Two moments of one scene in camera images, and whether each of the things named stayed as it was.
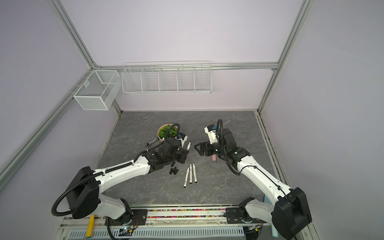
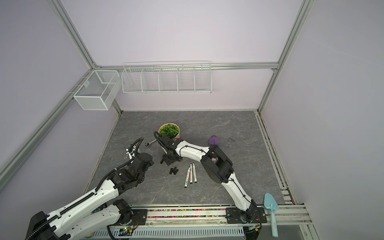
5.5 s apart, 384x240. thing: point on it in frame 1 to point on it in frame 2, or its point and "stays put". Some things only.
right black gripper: x=205 y=144 to x=168 y=161
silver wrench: x=147 y=144 stays put
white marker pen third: x=190 y=180 stays put
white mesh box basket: x=97 y=91 stays put
